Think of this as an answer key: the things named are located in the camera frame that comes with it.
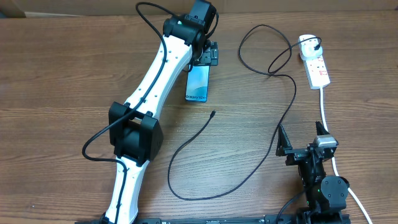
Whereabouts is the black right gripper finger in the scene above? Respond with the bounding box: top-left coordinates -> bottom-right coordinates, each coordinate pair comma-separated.
275,124 -> 293,156
315,121 -> 330,136

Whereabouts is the Samsung Galaxy smartphone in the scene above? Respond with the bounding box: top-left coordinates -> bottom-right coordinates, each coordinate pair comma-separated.
185,66 -> 210,103

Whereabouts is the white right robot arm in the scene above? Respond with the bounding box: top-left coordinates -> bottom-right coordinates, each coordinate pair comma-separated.
275,121 -> 351,223

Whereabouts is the white power strip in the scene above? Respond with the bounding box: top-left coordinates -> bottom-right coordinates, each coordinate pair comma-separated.
303,56 -> 330,90

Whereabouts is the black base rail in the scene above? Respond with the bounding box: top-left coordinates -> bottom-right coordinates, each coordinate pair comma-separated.
74,213 -> 351,224

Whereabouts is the white USB wall charger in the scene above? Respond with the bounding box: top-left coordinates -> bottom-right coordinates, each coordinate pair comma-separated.
298,34 -> 323,61

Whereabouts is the black USB charging cable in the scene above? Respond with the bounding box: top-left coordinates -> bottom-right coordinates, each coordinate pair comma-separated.
167,24 -> 323,202

